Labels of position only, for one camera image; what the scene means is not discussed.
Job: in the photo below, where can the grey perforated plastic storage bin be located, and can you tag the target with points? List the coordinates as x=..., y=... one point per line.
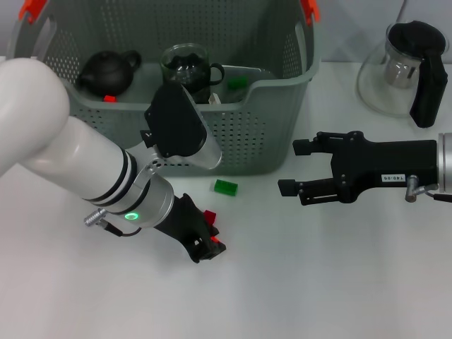
x=265, y=141

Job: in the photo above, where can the small red toy brick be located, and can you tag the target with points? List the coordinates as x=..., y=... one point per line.
x=216, y=240
x=110, y=99

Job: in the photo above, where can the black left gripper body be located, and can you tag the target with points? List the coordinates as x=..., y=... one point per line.
x=183, y=226

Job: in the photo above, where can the white toy brick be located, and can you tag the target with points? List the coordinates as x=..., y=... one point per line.
x=213, y=99

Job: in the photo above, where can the green toy brick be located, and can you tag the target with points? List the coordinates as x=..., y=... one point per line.
x=226, y=187
x=236, y=83

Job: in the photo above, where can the dark red toy brick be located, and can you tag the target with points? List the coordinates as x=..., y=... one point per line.
x=210, y=215

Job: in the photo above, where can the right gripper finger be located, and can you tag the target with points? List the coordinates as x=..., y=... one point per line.
x=314, y=192
x=309, y=146

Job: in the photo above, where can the black clay teapot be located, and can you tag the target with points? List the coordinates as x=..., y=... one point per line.
x=106, y=74

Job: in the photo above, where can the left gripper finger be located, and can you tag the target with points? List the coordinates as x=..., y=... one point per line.
x=219, y=247
x=203, y=254

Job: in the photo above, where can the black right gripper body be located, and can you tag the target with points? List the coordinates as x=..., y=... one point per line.
x=383, y=162

